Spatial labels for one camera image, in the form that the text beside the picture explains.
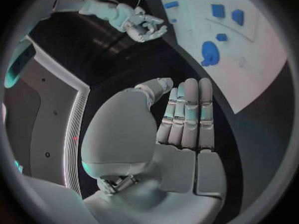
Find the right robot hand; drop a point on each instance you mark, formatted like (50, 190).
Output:
(137, 31)

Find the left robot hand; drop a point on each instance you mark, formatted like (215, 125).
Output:
(121, 134)

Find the white task board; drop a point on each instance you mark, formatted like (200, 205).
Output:
(245, 69)

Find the small blue peg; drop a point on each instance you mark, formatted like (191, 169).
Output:
(173, 20)

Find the blue cylinder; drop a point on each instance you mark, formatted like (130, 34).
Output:
(171, 4)

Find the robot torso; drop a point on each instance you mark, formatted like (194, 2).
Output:
(53, 106)

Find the small blue block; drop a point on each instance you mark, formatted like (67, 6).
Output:
(221, 37)

